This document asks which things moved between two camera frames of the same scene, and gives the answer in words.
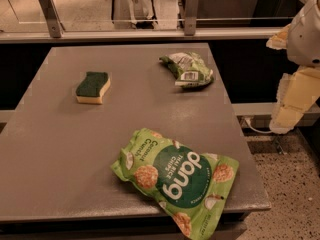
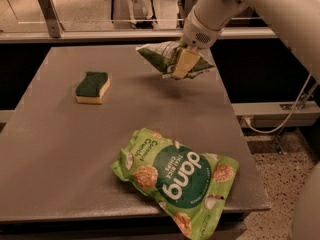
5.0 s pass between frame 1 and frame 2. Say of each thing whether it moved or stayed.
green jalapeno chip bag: moved
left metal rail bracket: stayed
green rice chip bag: stayed
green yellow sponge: stayed
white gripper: moved
